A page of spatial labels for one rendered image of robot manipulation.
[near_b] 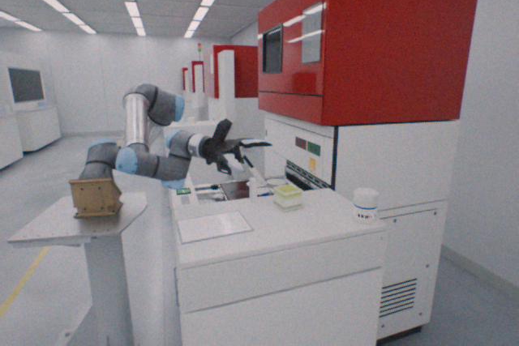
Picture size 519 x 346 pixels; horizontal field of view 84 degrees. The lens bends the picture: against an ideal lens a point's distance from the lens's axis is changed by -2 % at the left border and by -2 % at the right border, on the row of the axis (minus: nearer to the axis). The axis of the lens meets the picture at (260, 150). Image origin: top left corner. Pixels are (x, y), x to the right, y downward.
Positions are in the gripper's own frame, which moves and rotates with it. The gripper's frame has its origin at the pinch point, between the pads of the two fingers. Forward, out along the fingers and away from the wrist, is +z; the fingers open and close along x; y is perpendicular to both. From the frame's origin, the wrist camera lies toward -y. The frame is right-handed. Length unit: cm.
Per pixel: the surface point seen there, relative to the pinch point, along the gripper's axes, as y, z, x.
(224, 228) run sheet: 20.1, -7.1, 12.3
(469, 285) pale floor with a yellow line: 157, 84, -119
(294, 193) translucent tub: 20.6, 4.5, -11.4
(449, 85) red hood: 7, 43, -94
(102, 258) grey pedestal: 58, -75, 25
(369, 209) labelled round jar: 20.6, 28.2, -13.8
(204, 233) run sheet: 18.6, -9.7, 17.7
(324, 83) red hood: -5.6, 1.4, -46.2
